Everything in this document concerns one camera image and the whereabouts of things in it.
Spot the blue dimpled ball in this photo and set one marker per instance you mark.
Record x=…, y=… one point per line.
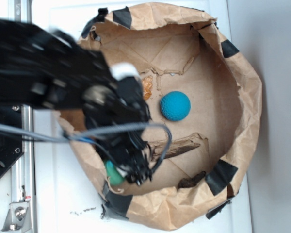
x=175, y=106

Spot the orange plastic seashell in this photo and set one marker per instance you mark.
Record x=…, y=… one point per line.
x=147, y=84

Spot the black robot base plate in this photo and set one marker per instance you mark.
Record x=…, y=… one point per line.
x=11, y=145

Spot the brown paper bag bin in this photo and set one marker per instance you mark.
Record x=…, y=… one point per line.
x=182, y=49

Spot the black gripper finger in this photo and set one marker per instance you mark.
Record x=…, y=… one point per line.
x=142, y=171
x=128, y=169

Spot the metal corner bracket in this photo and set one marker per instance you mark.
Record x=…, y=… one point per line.
x=18, y=219

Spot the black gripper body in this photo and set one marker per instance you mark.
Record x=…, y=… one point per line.
x=118, y=125

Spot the flat driftwood piece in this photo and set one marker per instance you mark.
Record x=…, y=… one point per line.
x=176, y=148

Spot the green ball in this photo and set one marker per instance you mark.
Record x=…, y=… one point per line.
x=115, y=178

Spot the small dark bark chunk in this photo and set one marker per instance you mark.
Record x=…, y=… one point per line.
x=191, y=182

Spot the aluminium frame rail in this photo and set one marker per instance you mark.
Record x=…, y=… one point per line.
x=22, y=172

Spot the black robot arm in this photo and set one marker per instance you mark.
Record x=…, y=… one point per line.
x=51, y=71

